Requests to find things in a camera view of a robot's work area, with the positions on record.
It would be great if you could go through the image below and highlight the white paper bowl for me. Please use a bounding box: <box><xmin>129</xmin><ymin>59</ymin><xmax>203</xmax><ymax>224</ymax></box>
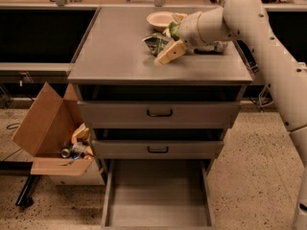
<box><xmin>147</xmin><ymin>11</ymin><xmax>175</xmax><ymax>32</ymax></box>

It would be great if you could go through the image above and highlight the black table leg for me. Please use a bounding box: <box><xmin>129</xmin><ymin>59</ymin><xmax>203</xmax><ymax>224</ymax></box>
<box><xmin>15</xmin><ymin>175</ymin><xmax>40</xmax><ymax>208</ymax></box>

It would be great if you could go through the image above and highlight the grey bottom drawer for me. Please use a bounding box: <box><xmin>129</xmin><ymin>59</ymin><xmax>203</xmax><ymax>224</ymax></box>
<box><xmin>101</xmin><ymin>160</ymin><xmax>216</xmax><ymax>230</ymax></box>

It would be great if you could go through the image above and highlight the green jalapeno chip bag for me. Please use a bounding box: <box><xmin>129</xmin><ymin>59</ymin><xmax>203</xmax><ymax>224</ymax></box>
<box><xmin>142</xmin><ymin>22</ymin><xmax>179</xmax><ymax>57</ymax></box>

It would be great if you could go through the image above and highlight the silver can in box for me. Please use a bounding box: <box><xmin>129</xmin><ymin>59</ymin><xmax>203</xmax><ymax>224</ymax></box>
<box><xmin>61</xmin><ymin>148</ymin><xmax>71</xmax><ymax>158</ymax></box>

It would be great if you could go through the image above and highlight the grey drawer cabinet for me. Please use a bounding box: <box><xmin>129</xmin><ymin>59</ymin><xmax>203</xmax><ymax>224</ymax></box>
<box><xmin>66</xmin><ymin>6</ymin><xmax>254</xmax><ymax>161</ymax></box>

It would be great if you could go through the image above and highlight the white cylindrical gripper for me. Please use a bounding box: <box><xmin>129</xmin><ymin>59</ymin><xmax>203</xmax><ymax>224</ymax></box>
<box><xmin>154</xmin><ymin>11</ymin><xmax>204</xmax><ymax>65</ymax></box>

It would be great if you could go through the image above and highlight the grey top drawer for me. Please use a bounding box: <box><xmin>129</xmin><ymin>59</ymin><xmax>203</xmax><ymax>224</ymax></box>
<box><xmin>78</xmin><ymin>85</ymin><xmax>240</xmax><ymax>128</ymax></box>

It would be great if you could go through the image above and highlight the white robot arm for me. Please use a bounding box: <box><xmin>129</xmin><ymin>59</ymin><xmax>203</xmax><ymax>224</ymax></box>
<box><xmin>154</xmin><ymin>0</ymin><xmax>307</xmax><ymax>230</ymax></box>

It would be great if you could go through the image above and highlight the grey middle drawer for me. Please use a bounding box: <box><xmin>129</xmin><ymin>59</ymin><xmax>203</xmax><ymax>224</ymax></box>
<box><xmin>92</xmin><ymin>128</ymin><xmax>224</xmax><ymax>159</ymax></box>

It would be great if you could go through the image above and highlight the grey drawer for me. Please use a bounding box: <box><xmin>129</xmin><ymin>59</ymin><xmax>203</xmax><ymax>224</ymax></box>
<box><xmin>92</xmin><ymin>128</ymin><xmax>224</xmax><ymax>159</ymax></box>
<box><xmin>101</xmin><ymin>160</ymin><xmax>216</xmax><ymax>230</ymax></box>
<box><xmin>78</xmin><ymin>85</ymin><xmax>240</xmax><ymax>128</ymax></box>

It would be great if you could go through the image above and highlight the brown cardboard box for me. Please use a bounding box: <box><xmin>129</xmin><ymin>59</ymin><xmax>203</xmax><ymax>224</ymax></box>
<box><xmin>12</xmin><ymin>82</ymin><xmax>92</xmax><ymax>176</ymax></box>

